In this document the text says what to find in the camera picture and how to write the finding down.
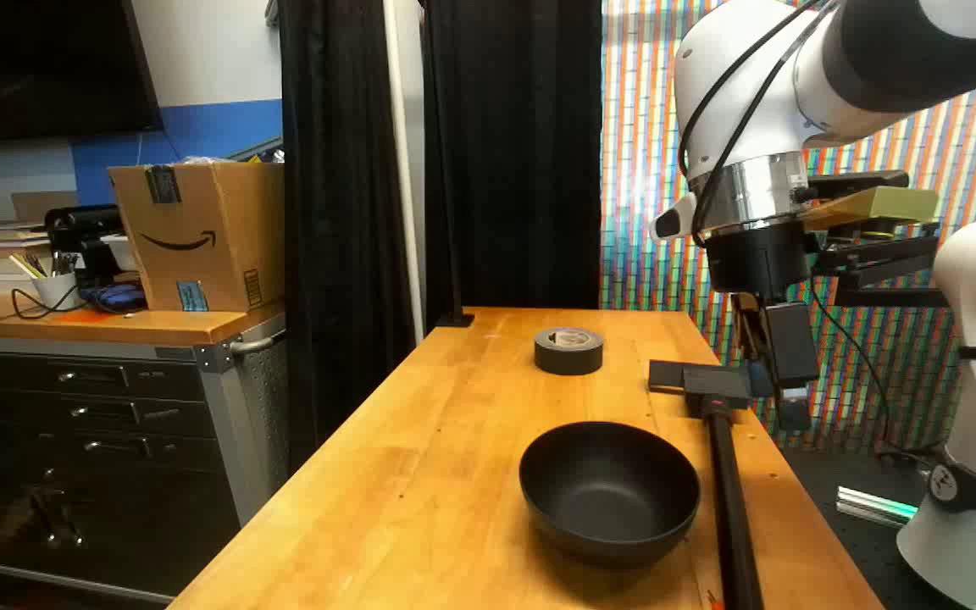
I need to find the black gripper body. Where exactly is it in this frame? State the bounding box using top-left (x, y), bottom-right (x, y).
top-left (707, 222), bottom-right (806, 330)

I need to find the black bowl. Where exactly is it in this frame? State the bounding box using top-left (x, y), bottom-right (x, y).
top-left (520, 419), bottom-right (702, 566)

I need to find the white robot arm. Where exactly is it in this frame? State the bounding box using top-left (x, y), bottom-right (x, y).
top-left (673, 0), bottom-right (976, 608)

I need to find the black tape roll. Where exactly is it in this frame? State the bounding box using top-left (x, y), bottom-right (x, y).
top-left (535, 324), bottom-right (605, 377)

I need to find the black curtain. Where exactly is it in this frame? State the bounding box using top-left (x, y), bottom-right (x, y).
top-left (274, 0), bottom-right (605, 459)

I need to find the cardboard box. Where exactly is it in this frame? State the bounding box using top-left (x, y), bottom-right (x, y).
top-left (111, 162), bottom-right (286, 312)

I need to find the black drawer cabinet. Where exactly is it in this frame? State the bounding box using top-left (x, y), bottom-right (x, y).
top-left (0, 355), bottom-right (237, 593)

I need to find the black television screen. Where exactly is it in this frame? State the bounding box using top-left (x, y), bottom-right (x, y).
top-left (0, 0), bottom-right (164, 142)

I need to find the black camera stand bar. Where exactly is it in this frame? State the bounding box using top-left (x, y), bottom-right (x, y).
top-left (646, 360), bottom-right (762, 610)

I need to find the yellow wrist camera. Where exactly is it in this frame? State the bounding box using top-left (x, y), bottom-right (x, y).
top-left (799, 187), bottom-right (938, 229)

